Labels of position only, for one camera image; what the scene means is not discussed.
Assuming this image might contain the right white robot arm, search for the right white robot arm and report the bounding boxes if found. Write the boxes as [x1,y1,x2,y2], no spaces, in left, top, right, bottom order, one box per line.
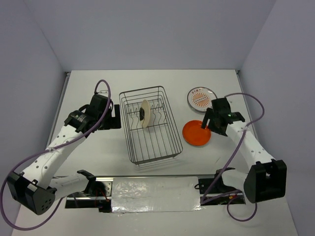
[201,97,287,204]

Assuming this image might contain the cream plate dark centre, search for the cream plate dark centre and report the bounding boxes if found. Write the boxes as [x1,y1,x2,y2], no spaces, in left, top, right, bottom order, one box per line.
[139,100,151,128]

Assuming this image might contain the white plate red pattern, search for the white plate red pattern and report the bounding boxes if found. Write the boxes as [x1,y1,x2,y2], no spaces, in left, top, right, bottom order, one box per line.
[187,87,218,113]

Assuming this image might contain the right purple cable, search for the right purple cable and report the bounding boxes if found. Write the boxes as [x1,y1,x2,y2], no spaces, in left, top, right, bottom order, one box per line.
[200,92,265,222]

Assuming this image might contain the purple cable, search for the purple cable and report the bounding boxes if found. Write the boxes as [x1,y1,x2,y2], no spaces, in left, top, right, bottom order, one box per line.
[0,79,112,231]
[200,92,265,222]

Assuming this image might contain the silver foil covered panel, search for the silver foil covered panel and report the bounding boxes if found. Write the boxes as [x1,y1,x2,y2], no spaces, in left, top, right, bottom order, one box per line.
[111,177,202,213]

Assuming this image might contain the orange plate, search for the orange plate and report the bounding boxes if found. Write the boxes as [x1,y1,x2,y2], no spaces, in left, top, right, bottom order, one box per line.
[182,120,211,147]

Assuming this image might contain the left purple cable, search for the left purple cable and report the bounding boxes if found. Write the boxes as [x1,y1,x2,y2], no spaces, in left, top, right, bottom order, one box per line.
[0,79,112,231]

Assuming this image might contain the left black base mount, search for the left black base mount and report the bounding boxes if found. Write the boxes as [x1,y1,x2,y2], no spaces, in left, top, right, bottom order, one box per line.
[65,178,113,213]

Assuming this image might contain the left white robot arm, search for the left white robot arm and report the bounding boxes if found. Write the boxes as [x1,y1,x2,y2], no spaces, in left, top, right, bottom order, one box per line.
[7,93,121,215]

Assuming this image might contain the grey wire dish rack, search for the grey wire dish rack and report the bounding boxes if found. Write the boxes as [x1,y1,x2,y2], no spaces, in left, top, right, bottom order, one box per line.
[119,86,183,166]

